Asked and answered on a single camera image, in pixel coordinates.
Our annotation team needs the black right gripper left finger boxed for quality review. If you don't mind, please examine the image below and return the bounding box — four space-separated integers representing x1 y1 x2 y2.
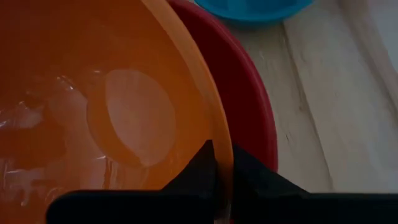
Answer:
45 139 218 224

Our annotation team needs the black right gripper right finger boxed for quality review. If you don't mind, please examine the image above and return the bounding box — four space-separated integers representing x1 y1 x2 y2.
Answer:
231 144 398 224

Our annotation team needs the orange plastic bowl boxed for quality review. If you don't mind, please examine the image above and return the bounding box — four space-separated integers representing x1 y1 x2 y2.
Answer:
0 0 234 224

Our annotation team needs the red plastic bowl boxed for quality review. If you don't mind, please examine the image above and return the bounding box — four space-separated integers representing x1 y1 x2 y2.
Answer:
167 0 279 174

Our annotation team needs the blue plastic bowl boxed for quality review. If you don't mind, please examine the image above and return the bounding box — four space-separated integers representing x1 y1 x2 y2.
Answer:
193 0 315 23

